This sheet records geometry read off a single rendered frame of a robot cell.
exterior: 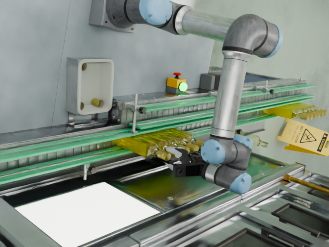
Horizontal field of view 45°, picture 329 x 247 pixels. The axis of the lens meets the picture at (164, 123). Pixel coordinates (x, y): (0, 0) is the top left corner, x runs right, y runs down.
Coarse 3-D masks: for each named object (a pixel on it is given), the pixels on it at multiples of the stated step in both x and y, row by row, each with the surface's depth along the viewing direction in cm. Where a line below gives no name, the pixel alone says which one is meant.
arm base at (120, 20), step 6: (108, 0) 155; (114, 0) 154; (120, 0) 153; (126, 0) 151; (108, 6) 155; (114, 6) 154; (120, 6) 153; (108, 12) 156; (114, 12) 155; (120, 12) 153; (126, 12) 152; (108, 18) 158; (114, 18) 158; (120, 18) 156; (126, 18) 154; (114, 24) 159; (120, 24) 158; (126, 24) 158; (132, 24) 159
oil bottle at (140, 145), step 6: (126, 138) 167; (132, 138) 165; (138, 138) 166; (120, 144) 170; (126, 144) 167; (132, 144) 165; (138, 144) 162; (144, 144) 160; (150, 144) 160; (156, 144) 161; (132, 150) 165; (138, 150) 162; (144, 150) 160; (150, 150) 158; (144, 156) 160; (150, 156) 159
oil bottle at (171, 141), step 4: (152, 132) 176; (156, 132) 176; (156, 136) 171; (160, 136) 171; (164, 136) 171; (168, 136) 172; (168, 140) 167; (172, 140) 168; (176, 140) 169; (168, 144) 166; (172, 144) 167
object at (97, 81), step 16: (80, 64) 154; (96, 64) 168; (112, 64) 165; (80, 80) 156; (96, 80) 170; (112, 80) 167; (80, 96) 157; (96, 96) 172; (112, 96) 169; (80, 112) 159; (96, 112) 165
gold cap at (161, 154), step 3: (159, 150) 157; (162, 150) 157; (159, 153) 156; (162, 153) 155; (165, 153) 154; (168, 153) 155; (159, 156) 156; (162, 156) 155; (165, 156) 154; (168, 156) 155; (165, 159) 154; (168, 159) 156
